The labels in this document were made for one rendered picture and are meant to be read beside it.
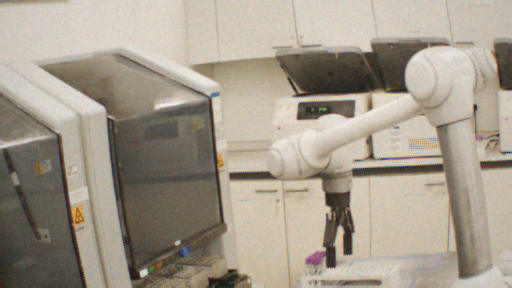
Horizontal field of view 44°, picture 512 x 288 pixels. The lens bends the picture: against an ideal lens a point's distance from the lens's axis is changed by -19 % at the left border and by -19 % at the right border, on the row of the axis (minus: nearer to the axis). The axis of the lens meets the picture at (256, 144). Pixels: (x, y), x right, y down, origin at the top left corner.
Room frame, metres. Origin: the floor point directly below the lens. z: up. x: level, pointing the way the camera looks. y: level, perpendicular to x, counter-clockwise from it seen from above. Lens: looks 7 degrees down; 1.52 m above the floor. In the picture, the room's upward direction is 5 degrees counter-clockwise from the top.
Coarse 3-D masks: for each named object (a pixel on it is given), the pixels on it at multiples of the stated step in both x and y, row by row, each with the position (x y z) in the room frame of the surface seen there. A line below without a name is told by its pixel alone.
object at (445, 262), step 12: (444, 252) 2.26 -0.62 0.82; (348, 264) 2.33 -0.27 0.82; (360, 264) 2.31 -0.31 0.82; (372, 264) 2.29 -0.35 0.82; (384, 264) 2.26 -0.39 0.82; (396, 264) 2.24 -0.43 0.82; (408, 264) 2.21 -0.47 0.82; (420, 264) 2.18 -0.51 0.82; (432, 264) 2.15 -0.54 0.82; (444, 264) 2.12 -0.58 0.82; (456, 264) 2.08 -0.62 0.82; (408, 276) 2.07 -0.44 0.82; (420, 276) 2.04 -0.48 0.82; (432, 276) 2.02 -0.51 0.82; (444, 276) 1.99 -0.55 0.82; (456, 276) 1.96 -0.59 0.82
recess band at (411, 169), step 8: (496, 160) 3.73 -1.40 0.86; (504, 160) 3.71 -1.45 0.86; (352, 168) 4.10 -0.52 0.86; (360, 168) 4.08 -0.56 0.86; (368, 168) 4.06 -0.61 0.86; (376, 168) 4.04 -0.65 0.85; (384, 168) 4.02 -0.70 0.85; (392, 168) 4.01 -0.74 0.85; (400, 168) 3.99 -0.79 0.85; (408, 168) 3.97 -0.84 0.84; (416, 168) 3.95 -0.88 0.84; (424, 168) 3.93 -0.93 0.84; (432, 168) 3.91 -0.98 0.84; (440, 168) 3.89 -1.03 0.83; (480, 168) 3.78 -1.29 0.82; (232, 176) 4.38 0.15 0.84; (240, 176) 4.36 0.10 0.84; (248, 176) 4.34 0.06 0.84; (256, 176) 4.32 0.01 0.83; (264, 176) 4.30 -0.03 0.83; (272, 176) 4.28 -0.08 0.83; (312, 176) 4.19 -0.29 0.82; (320, 176) 4.17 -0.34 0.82
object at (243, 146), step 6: (474, 132) 4.34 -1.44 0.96; (480, 132) 4.32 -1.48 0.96; (486, 132) 4.30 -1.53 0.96; (492, 132) 4.28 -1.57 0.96; (498, 132) 4.26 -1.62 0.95; (486, 138) 4.30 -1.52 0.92; (492, 138) 4.28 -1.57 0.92; (498, 138) 4.26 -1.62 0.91; (228, 144) 5.01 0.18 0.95; (234, 144) 4.99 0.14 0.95; (240, 144) 4.97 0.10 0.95; (246, 144) 4.96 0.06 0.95; (252, 144) 4.94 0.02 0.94; (258, 144) 4.93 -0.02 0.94; (264, 144) 4.91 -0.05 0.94; (270, 144) 4.89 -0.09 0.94; (228, 150) 5.01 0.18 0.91; (234, 150) 4.99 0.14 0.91; (240, 150) 4.97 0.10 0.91; (246, 150) 4.96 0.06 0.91; (252, 150) 4.94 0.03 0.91; (258, 150) 4.92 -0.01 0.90
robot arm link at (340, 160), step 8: (320, 120) 2.05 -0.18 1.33; (328, 120) 2.03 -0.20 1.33; (336, 120) 2.03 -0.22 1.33; (344, 120) 2.05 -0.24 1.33; (320, 128) 2.04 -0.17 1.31; (328, 128) 2.02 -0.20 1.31; (352, 144) 2.05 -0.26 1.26; (336, 152) 2.00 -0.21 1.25; (344, 152) 2.02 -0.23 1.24; (352, 152) 2.05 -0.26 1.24; (336, 160) 2.00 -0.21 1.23; (344, 160) 2.02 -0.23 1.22; (328, 168) 2.00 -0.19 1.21; (336, 168) 2.02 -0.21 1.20; (344, 168) 2.03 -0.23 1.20
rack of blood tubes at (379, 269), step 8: (304, 272) 2.11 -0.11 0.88; (328, 272) 2.07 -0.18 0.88; (336, 272) 2.06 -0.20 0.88; (344, 272) 2.05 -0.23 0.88; (352, 272) 2.04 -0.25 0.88; (360, 272) 2.03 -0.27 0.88; (368, 272) 2.01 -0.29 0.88; (376, 272) 2.00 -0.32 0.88; (384, 272) 1.98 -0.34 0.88; (392, 272) 1.96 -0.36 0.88; (304, 280) 2.07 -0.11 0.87; (328, 280) 2.10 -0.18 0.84; (336, 280) 2.10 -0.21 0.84; (344, 280) 2.08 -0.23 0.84; (352, 280) 2.10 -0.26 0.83; (360, 280) 2.09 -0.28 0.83; (368, 280) 2.08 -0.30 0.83; (376, 280) 2.06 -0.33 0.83; (384, 280) 1.95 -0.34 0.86; (392, 280) 1.96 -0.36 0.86
